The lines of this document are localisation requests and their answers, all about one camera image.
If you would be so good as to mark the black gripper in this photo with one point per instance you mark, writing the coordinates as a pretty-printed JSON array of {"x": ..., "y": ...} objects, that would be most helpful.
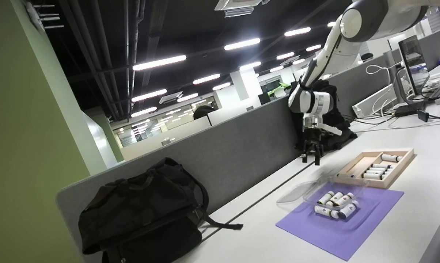
[{"x": 312, "y": 137}]

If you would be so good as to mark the clear plastic lid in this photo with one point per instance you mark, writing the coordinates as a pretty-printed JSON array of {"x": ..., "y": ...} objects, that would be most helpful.
[{"x": 297, "y": 191}]

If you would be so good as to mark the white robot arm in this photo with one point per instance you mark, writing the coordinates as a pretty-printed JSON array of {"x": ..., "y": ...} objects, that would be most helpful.
[{"x": 370, "y": 22}]

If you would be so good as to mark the small white-label bottle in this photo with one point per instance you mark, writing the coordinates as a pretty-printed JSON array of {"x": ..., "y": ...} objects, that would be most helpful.
[
  {"x": 333, "y": 213},
  {"x": 338, "y": 199},
  {"x": 347, "y": 210},
  {"x": 322, "y": 210},
  {"x": 325, "y": 197}
]

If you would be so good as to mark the wooden compartment tray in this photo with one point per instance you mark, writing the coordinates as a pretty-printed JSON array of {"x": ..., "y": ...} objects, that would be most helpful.
[{"x": 361, "y": 162}]

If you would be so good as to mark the clear plastic container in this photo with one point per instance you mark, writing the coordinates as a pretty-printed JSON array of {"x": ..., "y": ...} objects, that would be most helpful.
[{"x": 309, "y": 216}]

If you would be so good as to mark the green-banded white-label bottle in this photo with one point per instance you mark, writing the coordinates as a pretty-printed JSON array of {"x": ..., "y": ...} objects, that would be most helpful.
[{"x": 377, "y": 169}]

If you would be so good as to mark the black backpack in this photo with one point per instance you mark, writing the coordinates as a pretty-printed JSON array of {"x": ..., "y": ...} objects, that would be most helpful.
[
  {"x": 341, "y": 107},
  {"x": 141, "y": 209}
]

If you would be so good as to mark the grey desk partition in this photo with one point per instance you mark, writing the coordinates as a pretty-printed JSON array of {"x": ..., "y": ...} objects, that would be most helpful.
[
  {"x": 355, "y": 82},
  {"x": 238, "y": 150}
]

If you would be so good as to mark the white flat device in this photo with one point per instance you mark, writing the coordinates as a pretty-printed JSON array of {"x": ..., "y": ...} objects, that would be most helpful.
[{"x": 373, "y": 102}]

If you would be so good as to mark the purple mat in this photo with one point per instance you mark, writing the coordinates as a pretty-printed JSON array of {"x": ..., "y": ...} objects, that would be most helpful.
[{"x": 326, "y": 241}]

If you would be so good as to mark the ceiling tube light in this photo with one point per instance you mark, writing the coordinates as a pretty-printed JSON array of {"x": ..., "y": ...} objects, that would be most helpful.
[
  {"x": 160, "y": 61},
  {"x": 285, "y": 55},
  {"x": 297, "y": 32},
  {"x": 313, "y": 47},
  {"x": 241, "y": 44},
  {"x": 221, "y": 86},
  {"x": 149, "y": 95},
  {"x": 143, "y": 111},
  {"x": 187, "y": 96},
  {"x": 250, "y": 64},
  {"x": 206, "y": 79}
]

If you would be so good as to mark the black power adapter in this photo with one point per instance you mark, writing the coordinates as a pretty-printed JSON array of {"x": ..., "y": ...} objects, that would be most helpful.
[{"x": 407, "y": 109}]

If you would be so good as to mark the person head dark hair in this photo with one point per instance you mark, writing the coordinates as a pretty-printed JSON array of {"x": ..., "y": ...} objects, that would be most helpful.
[{"x": 203, "y": 111}]

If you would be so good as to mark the black computer monitor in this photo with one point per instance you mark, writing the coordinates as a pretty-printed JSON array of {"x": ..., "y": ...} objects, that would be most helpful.
[{"x": 424, "y": 58}]

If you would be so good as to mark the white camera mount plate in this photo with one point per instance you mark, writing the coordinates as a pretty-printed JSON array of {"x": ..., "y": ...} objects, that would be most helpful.
[{"x": 332, "y": 130}]

